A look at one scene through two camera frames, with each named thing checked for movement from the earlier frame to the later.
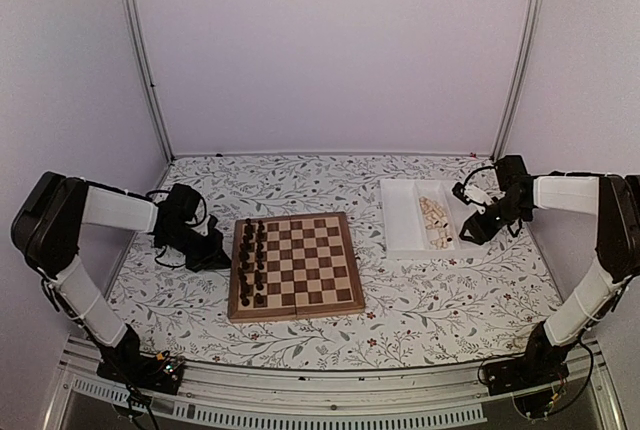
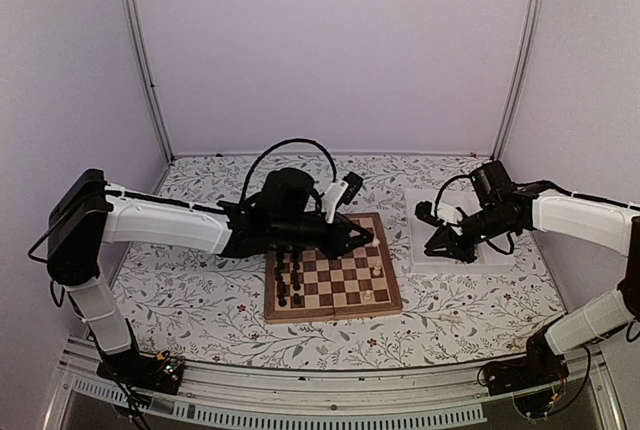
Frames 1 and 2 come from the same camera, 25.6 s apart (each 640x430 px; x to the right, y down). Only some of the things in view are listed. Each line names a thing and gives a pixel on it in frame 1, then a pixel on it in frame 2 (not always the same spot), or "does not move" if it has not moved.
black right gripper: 482,231 does not move
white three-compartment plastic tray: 423,219 -> 494,255
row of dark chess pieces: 244,254 -> 278,275
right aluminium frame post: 523,58 does not move
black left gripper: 216,257 -> 341,244
